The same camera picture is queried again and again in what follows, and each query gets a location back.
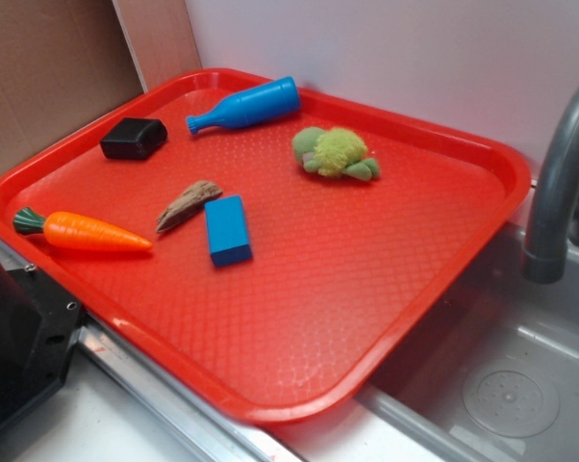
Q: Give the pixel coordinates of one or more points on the orange toy carrot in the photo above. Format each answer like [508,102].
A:
[73,231]

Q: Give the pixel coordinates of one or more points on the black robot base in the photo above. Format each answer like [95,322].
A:
[39,322]

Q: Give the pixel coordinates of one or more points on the red plastic tray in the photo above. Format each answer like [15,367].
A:
[341,270]

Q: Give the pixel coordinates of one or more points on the blue rectangular block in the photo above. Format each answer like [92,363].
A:
[227,231]

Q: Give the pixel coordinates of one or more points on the green plush toy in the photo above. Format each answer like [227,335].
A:
[334,153]

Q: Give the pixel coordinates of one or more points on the brown wood piece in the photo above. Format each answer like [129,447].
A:
[189,203]

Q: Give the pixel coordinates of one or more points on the blue toy bottle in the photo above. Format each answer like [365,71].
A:
[250,107]

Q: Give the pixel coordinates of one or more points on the black rectangular box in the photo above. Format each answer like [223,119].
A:
[134,139]

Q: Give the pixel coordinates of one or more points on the grey plastic sink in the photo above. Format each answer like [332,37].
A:
[491,372]

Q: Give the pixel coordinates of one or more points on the grey faucet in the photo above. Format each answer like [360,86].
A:
[553,222]

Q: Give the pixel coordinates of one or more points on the brown cardboard panel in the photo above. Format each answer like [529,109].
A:
[63,64]

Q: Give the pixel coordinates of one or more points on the metal rail strip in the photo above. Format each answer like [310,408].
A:
[203,431]

